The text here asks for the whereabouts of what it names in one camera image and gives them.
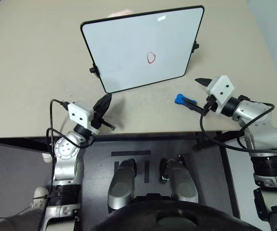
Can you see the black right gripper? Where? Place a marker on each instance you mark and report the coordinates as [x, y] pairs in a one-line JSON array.
[[210, 104]]

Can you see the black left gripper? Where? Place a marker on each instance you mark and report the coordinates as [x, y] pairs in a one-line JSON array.
[[97, 121]]

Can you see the black framed whiteboard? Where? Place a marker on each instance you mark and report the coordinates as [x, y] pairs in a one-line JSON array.
[[129, 48]]

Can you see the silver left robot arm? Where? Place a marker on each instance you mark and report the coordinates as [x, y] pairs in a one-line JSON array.
[[65, 156]]

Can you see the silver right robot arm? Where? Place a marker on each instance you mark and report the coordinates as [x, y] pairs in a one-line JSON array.
[[261, 130]]

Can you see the bare person hand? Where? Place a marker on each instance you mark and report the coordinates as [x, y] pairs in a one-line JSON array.
[[119, 13]]

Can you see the black table clamp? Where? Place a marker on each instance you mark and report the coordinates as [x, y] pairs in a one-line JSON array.
[[205, 144]]

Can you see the black floor platform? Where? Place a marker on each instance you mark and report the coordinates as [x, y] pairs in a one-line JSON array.
[[100, 168]]

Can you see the white sneaker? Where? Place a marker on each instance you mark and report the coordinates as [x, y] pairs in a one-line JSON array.
[[40, 196], [47, 157]]

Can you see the grey left robot leg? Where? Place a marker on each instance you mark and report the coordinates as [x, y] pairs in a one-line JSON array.
[[121, 185]]

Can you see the grey robot leg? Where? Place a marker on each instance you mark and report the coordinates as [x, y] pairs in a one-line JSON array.
[[183, 183], [121, 185]]

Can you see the white label sticker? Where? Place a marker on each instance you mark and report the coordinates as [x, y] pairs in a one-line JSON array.
[[161, 18]]

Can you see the grey right robot leg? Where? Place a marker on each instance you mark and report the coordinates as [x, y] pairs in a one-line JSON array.
[[183, 183]]

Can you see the black rounded robot torso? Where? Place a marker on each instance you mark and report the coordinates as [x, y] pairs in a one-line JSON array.
[[172, 216]]

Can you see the grey trouser leg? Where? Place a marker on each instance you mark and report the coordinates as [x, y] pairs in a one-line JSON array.
[[13, 221]]

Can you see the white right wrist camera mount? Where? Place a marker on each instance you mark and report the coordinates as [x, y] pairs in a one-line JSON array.
[[221, 89]]

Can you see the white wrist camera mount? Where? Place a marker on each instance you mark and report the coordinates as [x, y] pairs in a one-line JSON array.
[[221, 89], [80, 115]]

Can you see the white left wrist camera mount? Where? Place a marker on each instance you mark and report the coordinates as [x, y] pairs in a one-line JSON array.
[[80, 115]]

